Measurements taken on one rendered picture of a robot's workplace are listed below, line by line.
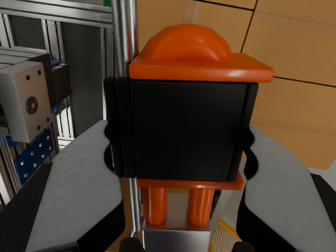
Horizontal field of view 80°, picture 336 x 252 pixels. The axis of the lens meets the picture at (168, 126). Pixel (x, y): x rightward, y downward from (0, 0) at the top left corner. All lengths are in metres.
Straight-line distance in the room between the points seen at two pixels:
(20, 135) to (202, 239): 0.38
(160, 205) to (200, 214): 0.04
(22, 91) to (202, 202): 0.36
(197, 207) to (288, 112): 0.83
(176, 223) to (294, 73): 0.80
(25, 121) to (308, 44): 0.88
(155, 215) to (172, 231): 0.02
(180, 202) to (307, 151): 0.97
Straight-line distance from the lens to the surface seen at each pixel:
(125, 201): 0.88
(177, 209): 0.21
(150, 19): 0.77
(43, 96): 0.49
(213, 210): 1.19
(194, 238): 0.21
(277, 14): 0.85
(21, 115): 0.45
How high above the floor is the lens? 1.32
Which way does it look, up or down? 61 degrees down
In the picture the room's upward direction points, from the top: 179 degrees counter-clockwise
